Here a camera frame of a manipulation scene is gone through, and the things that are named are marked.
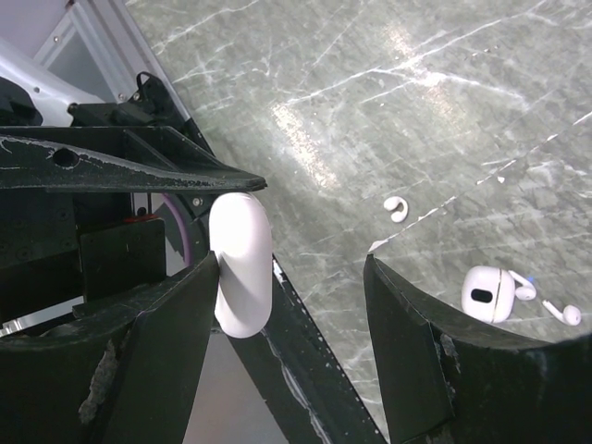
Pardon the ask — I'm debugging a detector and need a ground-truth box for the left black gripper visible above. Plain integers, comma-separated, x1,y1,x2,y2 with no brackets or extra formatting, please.
1,127,266,338

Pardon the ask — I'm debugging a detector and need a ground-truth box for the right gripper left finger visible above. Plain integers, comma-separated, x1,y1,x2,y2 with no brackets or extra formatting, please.
1,254,218,443

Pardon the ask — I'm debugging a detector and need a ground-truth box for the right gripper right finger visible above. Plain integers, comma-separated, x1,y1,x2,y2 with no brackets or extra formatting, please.
364,255,591,443

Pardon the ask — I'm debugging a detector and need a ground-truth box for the white oval earbud case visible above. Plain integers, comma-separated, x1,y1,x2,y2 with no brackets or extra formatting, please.
209,192,273,339

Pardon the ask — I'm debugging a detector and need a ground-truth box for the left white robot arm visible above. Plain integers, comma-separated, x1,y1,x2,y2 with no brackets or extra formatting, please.
1,40,273,339

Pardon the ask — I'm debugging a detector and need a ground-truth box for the white square charging case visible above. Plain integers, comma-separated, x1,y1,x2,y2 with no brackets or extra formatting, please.
461,265,515,324

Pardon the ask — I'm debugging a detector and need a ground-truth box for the white stem earbud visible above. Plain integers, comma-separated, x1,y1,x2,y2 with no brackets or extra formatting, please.
508,270,537,302
542,300,582,327

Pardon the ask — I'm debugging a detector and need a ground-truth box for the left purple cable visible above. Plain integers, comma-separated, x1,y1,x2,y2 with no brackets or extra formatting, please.
160,192,193,269

